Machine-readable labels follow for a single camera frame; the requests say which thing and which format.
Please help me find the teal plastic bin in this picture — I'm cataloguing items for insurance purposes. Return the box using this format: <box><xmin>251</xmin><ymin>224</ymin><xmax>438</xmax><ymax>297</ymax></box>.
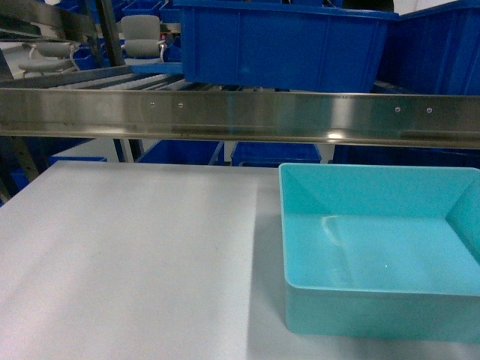
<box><xmin>279</xmin><ymin>163</ymin><xmax>479</xmax><ymax>343</ymax></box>

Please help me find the blue bin right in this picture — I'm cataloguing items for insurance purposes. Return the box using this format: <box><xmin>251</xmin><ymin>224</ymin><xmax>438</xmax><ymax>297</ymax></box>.
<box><xmin>376</xmin><ymin>1</ymin><xmax>479</xmax><ymax>95</ymax></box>

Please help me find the blue bin below shelf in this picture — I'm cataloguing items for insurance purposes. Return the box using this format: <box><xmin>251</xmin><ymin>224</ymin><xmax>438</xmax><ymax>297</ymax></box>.
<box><xmin>230</xmin><ymin>142</ymin><xmax>322</xmax><ymax>167</ymax></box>

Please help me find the large blue bin centre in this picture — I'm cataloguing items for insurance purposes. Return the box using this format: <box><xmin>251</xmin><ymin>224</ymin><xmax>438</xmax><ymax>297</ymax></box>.
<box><xmin>176</xmin><ymin>1</ymin><xmax>399</xmax><ymax>93</ymax></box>

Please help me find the grey office chair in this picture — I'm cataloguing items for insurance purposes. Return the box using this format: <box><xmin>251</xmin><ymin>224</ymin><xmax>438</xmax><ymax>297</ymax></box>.
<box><xmin>121</xmin><ymin>15</ymin><xmax>167</xmax><ymax>65</ymax></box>

